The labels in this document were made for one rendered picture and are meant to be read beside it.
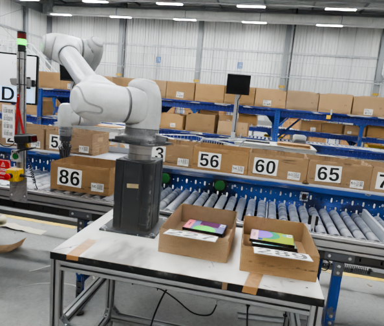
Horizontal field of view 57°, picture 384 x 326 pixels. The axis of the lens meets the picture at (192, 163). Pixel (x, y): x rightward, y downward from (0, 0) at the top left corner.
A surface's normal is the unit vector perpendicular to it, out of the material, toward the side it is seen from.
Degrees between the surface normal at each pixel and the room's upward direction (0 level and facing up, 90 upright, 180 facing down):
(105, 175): 90
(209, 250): 91
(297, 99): 90
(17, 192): 90
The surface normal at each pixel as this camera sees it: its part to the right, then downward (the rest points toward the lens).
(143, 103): 0.56, 0.12
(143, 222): -0.19, 0.15
